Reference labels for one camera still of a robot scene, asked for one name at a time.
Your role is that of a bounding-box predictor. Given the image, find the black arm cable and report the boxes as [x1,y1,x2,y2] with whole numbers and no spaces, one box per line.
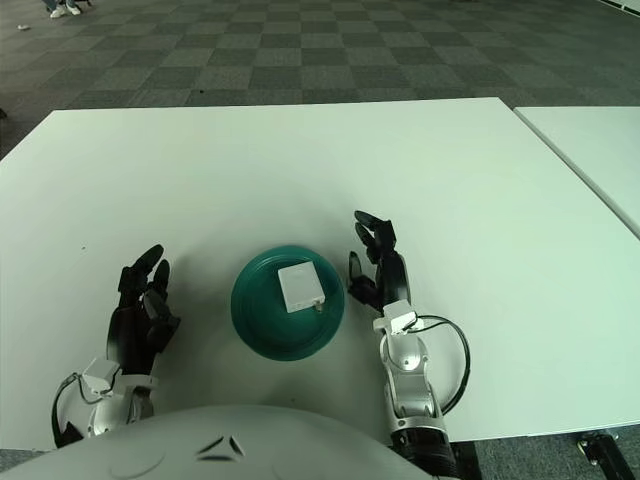
[51,372,96,449]
[414,313,472,414]

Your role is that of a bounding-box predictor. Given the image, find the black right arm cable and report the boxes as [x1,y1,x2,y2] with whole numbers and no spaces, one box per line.
[414,313,472,414]

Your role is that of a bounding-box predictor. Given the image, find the green round plate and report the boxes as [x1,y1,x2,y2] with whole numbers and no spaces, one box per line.
[230,243,347,362]

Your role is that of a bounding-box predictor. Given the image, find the black table base frame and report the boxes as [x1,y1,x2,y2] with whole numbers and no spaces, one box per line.
[449,432,640,480]

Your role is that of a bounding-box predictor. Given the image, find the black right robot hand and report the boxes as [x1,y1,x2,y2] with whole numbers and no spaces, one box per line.
[348,209,414,317]

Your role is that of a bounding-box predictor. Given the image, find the white robot torso dome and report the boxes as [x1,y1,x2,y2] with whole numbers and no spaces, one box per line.
[0,403,426,480]

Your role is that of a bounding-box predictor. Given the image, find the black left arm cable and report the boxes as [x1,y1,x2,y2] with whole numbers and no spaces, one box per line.
[51,372,96,449]

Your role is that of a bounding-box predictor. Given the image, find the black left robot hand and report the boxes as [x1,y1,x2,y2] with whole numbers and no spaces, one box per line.
[107,243,181,376]

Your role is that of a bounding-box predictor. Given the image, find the white charger block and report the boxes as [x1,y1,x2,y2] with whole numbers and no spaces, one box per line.
[277,259,327,315]

